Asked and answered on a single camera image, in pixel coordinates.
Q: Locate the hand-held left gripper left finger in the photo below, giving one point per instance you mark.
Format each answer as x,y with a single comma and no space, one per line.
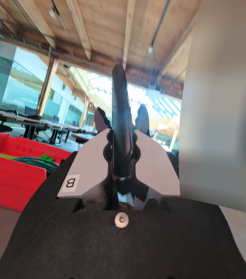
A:
88,165

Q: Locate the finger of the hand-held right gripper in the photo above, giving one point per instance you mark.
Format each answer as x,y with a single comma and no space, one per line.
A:
143,119
101,122

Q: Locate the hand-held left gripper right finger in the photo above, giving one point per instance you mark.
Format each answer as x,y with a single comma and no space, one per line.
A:
155,165

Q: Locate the black handheld tool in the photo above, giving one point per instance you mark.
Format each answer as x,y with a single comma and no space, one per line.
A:
120,122

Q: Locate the red plastic bin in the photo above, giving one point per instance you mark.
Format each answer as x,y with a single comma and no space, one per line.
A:
9,185

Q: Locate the small wooden desk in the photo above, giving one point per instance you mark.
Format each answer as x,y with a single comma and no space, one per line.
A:
83,136

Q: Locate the wooden table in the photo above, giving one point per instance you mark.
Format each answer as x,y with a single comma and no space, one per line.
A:
166,130

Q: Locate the green plastic part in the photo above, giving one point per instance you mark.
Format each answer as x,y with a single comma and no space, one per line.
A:
47,157

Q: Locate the long wooden desk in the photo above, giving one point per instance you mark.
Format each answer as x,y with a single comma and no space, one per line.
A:
16,116

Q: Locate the wooden post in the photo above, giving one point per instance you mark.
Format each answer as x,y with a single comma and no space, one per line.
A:
46,87

